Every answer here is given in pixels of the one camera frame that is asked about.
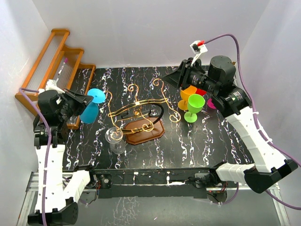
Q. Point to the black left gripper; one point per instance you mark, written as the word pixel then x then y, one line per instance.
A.
pixel 81 100

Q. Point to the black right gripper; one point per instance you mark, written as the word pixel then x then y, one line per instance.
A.
pixel 179 78

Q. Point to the blue plastic wine glass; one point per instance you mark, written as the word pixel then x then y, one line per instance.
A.
pixel 91 112

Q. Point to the red plastic wine glass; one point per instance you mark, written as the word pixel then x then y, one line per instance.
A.
pixel 201 92

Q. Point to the green plastic wine glass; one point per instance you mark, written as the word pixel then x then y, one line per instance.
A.
pixel 195 104

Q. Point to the orange yellow plastic wine glass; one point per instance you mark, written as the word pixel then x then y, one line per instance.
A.
pixel 185 94

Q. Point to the pink plastic wine glass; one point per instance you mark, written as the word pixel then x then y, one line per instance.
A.
pixel 210 104

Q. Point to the clear glass wine glass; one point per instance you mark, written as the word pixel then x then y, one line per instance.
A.
pixel 114 137

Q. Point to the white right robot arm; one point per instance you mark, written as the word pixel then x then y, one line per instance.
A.
pixel 270 166

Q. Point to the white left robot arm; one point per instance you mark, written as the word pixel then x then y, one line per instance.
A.
pixel 57 205

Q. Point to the orange wooden shelf rack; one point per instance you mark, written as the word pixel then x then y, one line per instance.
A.
pixel 76 75

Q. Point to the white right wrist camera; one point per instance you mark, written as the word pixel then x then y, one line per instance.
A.
pixel 198 47

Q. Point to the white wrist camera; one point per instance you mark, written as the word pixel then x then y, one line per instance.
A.
pixel 198 47
pixel 51 85

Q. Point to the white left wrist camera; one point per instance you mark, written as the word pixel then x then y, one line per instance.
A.
pixel 51 85

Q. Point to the gold wire wine glass rack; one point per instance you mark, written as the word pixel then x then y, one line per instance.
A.
pixel 140 121

